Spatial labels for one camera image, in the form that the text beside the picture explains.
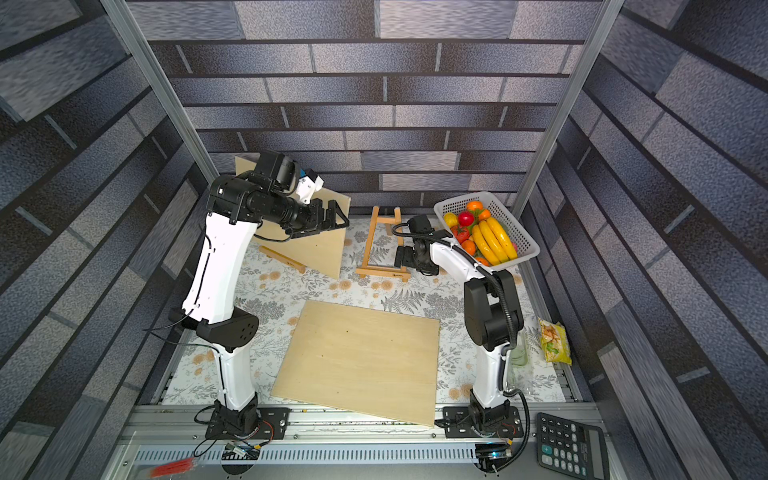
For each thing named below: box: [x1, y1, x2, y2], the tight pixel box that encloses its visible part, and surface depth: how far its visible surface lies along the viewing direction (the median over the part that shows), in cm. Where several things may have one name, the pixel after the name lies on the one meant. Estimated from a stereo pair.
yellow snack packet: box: [538, 318, 572, 365], surface depth 85 cm
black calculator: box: [536, 412, 610, 480], surface depth 70 cm
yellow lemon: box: [444, 212, 458, 228], surface depth 112 cm
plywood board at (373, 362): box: [271, 300, 440, 427], surface depth 85 cm
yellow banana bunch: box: [471, 217, 519, 267], surface depth 103 cm
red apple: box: [458, 211, 475, 227], surface depth 109 cm
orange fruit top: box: [466, 200, 491, 221], surface depth 116 cm
